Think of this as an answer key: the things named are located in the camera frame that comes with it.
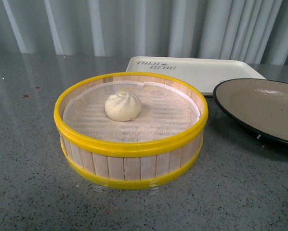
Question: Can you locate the white steamed bun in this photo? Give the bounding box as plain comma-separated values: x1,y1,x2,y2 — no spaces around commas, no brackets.
105,91,142,122

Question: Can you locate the brown plate with black rim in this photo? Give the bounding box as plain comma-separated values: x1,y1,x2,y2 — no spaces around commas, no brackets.
213,78,288,145

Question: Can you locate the cream plastic serving tray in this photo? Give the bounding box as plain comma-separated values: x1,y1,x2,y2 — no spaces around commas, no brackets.
126,56,265,96

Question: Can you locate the yellow rimmed wooden steamer basket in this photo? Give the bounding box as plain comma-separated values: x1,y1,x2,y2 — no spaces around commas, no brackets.
54,72,209,189

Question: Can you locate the white mesh steamer liner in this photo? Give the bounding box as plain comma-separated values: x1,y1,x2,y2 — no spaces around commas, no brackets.
63,81,201,142

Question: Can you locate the grey pleated curtain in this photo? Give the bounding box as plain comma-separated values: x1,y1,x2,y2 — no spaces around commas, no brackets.
0,0,288,65

